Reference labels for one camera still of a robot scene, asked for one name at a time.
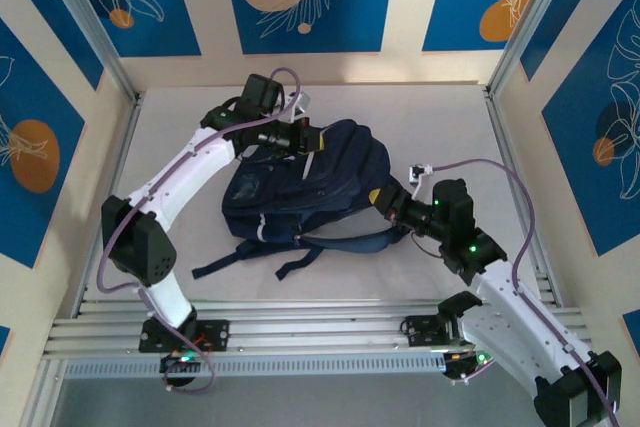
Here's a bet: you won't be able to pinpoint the navy blue backpack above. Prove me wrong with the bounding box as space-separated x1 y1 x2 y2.
192 118 412 282

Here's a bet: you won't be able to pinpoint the small circuit board with LED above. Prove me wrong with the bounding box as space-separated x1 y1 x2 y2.
159 350 201 374
442 349 501 384

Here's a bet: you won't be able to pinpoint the thin black cable loop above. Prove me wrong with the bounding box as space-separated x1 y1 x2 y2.
410 235 444 261

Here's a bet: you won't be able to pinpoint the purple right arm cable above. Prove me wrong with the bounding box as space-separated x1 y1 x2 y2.
429 157 621 427

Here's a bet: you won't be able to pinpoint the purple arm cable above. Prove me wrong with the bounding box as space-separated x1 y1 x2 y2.
429 157 621 427
97 66 304 397

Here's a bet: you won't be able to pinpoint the aluminium side rail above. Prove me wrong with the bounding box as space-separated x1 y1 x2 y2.
74 96 145 318
483 89 559 306

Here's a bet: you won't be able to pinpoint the aluminium frame rails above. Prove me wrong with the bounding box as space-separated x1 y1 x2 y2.
42 299 589 362

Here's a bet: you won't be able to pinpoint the slotted grey cable duct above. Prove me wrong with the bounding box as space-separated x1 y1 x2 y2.
62 352 449 379

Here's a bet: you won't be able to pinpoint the aluminium corner post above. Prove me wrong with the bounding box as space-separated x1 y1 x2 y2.
37 0 142 104
487 0 586 98

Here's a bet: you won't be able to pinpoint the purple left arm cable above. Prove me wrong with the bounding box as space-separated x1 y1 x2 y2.
97 66 304 397

